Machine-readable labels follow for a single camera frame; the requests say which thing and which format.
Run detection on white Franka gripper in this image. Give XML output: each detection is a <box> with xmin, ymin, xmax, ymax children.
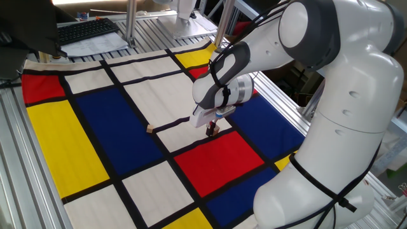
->
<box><xmin>190</xmin><ymin>104</ymin><xmax>236</xmax><ymax>137</ymax></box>

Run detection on Mondrian pattern cloth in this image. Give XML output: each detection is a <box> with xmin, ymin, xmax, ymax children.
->
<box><xmin>21</xmin><ymin>38</ymin><xmax>306</xmax><ymax>229</ymax></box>

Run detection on white stand on metal plate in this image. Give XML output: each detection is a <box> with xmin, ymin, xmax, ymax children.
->
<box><xmin>152</xmin><ymin>0</ymin><xmax>219</xmax><ymax>41</ymax></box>

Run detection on white paper sheets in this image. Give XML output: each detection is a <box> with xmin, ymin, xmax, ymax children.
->
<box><xmin>60</xmin><ymin>31</ymin><xmax>129</xmax><ymax>58</ymax></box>

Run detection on black keyboard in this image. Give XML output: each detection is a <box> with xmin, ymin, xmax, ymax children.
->
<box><xmin>57</xmin><ymin>17</ymin><xmax>121</xmax><ymax>46</ymax></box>

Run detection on black monitor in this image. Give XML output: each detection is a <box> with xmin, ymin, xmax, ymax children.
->
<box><xmin>0</xmin><ymin>0</ymin><xmax>77</xmax><ymax>80</ymax></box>

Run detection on silver blue wrist camera module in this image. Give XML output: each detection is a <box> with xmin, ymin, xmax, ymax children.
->
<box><xmin>215</xmin><ymin>106</ymin><xmax>237</xmax><ymax>119</ymax></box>

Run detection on aluminium table edge rail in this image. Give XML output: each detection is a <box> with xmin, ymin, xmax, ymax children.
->
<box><xmin>251</xmin><ymin>71</ymin><xmax>312</xmax><ymax>136</ymax></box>

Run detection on slanted aluminium post with bracket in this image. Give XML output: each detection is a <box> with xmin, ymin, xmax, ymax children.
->
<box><xmin>300</xmin><ymin>79</ymin><xmax>327</xmax><ymax>122</ymax></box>

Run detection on aluminium corner post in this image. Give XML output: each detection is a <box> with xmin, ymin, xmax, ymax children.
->
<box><xmin>213</xmin><ymin>0</ymin><xmax>237</xmax><ymax>48</ymax></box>

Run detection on upright aluminium post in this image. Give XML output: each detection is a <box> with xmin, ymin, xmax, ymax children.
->
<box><xmin>125</xmin><ymin>0</ymin><xmax>138</xmax><ymax>48</ymax></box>

